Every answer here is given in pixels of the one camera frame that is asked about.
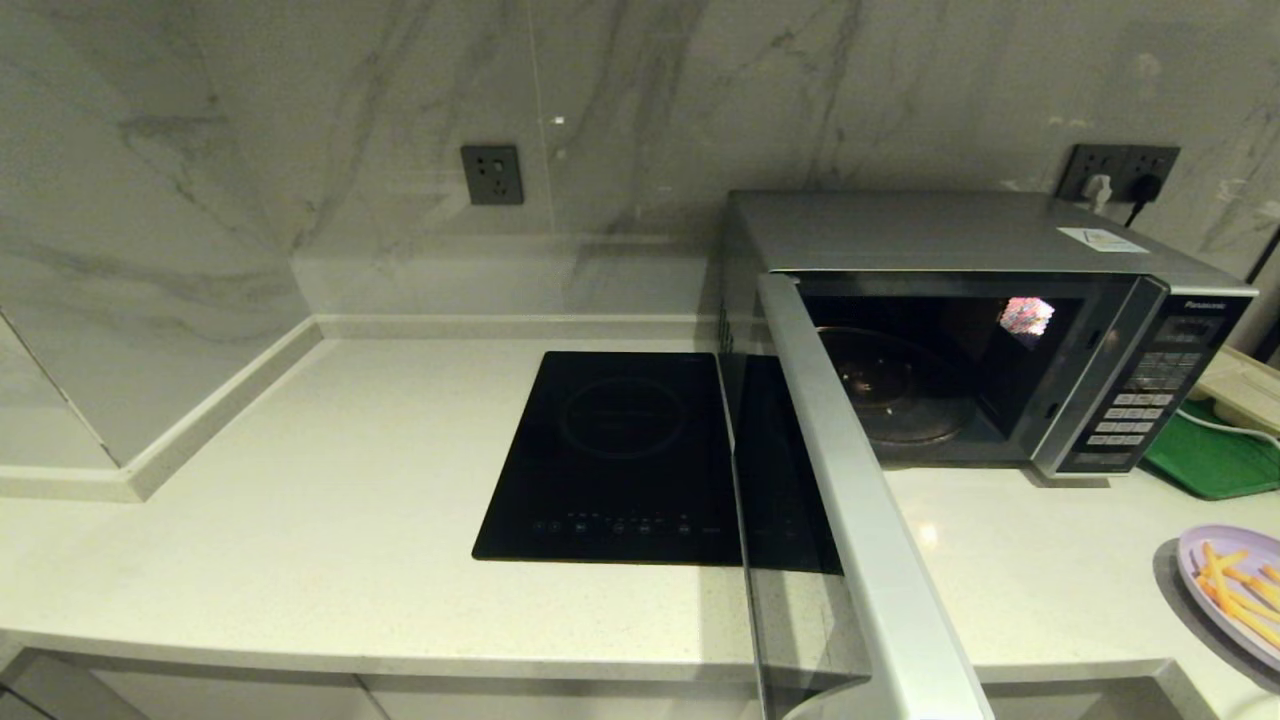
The purple round plate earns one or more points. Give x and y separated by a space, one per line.
1195 555

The orange french fries heap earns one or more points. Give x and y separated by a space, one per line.
1240 595

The silver microwave oven body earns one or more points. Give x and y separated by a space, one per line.
900 225

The black induction cooktop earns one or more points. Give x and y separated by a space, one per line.
610 450

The white counter cabinet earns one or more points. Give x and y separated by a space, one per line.
400 695

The white power plug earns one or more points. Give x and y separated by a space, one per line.
1099 190

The black power plug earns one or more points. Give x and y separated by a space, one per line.
1146 186

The green plastic tray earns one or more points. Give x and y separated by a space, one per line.
1210 460

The beige cutting board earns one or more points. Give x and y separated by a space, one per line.
1245 390

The grey single wall socket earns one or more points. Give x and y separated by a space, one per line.
491 174

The grey double wall socket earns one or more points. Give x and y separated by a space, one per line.
1120 158

